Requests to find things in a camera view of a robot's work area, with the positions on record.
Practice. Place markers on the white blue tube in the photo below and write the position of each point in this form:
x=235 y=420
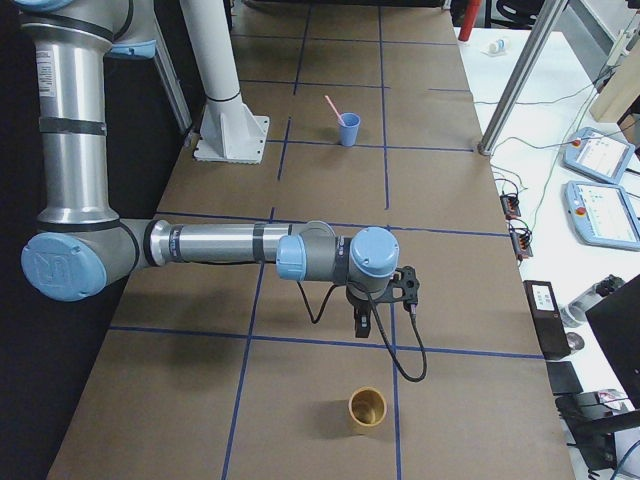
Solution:
x=497 y=47

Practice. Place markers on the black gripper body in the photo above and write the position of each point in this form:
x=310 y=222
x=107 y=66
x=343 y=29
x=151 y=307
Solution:
x=358 y=305

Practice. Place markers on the orange cup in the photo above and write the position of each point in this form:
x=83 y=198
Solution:
x=367 y=409

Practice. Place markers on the black monitor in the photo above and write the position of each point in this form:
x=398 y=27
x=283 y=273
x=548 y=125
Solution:
x=615 y=324

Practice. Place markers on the aluminium frame post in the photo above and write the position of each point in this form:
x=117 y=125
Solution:
x=534 y=45

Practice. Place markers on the blue ribbed plastic cup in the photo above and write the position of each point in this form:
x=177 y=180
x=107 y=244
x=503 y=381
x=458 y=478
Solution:
x=349 y=124

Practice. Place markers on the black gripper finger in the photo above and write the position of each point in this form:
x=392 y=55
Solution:
x=362 y=325

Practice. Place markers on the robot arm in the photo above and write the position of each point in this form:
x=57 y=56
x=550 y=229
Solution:
x=143 y=150

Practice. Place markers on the silver round can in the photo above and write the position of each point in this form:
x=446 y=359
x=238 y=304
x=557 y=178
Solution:
x=575 y=341

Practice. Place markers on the black box with label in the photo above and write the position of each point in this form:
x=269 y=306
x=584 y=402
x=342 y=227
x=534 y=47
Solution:
x=546 y=319

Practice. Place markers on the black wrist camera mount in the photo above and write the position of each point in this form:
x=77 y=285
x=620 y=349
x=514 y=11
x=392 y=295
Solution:
x=403 y=287

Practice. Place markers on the far teach pendant tablet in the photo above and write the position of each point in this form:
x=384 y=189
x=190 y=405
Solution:
x=599 y=156

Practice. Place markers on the near teach pendant tablet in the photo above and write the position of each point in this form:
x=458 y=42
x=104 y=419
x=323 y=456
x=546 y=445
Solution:
x=602 y=215

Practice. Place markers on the teach pendant tablet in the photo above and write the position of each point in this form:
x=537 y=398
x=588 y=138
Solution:
x=602 y=215
x=599 y=156

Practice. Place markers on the orange connector board near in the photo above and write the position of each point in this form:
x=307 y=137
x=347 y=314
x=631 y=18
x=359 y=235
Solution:
x=521 y=239

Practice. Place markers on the white pedestal column base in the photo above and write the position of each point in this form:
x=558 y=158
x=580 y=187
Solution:
x=229 y=131

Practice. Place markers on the orange connector board far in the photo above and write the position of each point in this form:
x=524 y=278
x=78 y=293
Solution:
x=510 y=205

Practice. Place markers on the orange connector board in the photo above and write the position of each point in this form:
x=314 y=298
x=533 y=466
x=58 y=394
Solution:
x=510 y=205
x=521 y=239

